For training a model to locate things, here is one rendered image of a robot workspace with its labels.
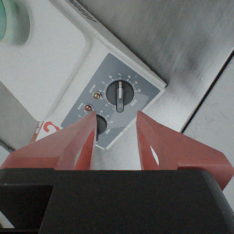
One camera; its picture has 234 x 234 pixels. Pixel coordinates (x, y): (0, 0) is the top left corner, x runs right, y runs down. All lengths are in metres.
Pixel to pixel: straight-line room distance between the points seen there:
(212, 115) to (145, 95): 0.09
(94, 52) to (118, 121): 0.09
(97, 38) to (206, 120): 0.16
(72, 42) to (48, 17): 0.04
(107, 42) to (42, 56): 0.07
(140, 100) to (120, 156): 0.11
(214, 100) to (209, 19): 0.09
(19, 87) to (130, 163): 0.19
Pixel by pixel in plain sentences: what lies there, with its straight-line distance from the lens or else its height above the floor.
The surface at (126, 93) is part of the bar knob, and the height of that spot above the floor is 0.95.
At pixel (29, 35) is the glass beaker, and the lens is 0.20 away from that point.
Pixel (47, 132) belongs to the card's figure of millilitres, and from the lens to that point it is 0.31.
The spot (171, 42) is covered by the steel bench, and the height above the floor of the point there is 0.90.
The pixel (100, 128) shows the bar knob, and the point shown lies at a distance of 0.22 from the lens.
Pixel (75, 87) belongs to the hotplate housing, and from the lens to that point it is 0.20.
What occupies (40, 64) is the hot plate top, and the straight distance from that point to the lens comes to 0.20.
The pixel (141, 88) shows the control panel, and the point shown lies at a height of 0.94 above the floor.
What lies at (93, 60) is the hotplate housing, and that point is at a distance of 0.18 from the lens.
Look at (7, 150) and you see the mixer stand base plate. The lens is 0.48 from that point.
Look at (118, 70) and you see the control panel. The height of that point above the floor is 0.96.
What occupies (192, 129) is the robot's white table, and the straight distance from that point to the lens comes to 0.23.
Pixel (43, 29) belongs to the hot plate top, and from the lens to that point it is 0.20.
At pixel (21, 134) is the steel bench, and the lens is 0.43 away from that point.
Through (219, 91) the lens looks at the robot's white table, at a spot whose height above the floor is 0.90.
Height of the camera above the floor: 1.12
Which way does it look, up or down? 61 degrees down
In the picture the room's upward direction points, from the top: 122 degrees counter-clockwise
